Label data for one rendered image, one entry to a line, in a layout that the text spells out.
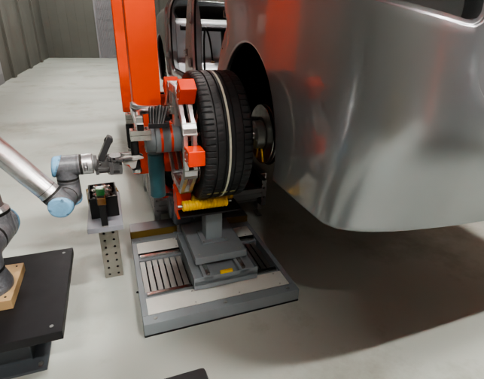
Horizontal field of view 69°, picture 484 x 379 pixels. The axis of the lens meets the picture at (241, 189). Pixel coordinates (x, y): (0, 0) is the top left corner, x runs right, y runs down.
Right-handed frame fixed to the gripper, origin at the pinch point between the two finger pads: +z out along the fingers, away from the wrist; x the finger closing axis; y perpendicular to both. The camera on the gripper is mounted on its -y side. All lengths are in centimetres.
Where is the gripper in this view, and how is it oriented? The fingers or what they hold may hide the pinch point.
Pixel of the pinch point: (140, 155)
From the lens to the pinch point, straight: 168.7
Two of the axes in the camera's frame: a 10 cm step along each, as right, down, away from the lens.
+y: -0.3, 9.1, 4.0
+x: 3.4, 3.9, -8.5
